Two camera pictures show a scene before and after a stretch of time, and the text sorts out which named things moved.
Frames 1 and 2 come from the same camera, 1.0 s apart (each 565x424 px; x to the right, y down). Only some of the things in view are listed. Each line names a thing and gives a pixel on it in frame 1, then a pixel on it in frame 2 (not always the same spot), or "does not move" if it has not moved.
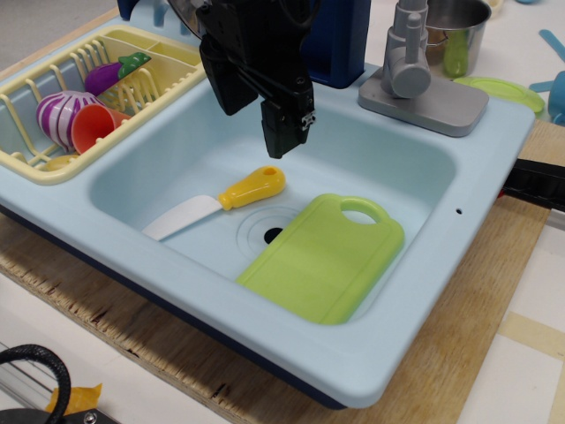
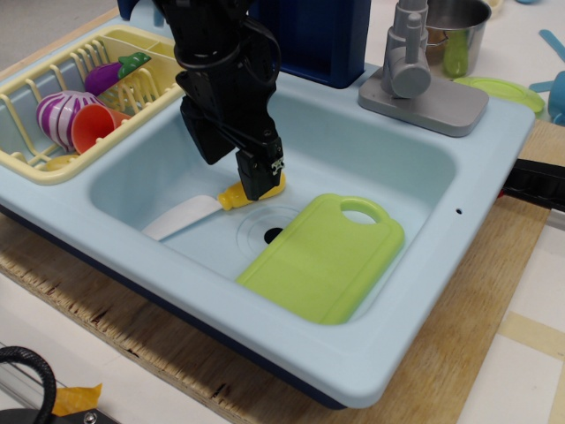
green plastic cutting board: x=321 y=263 does not move
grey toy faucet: x=404 y=90 does not move
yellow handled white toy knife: x=268 y=181 does not move
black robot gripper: x=265 y=38 to x=232 y=64
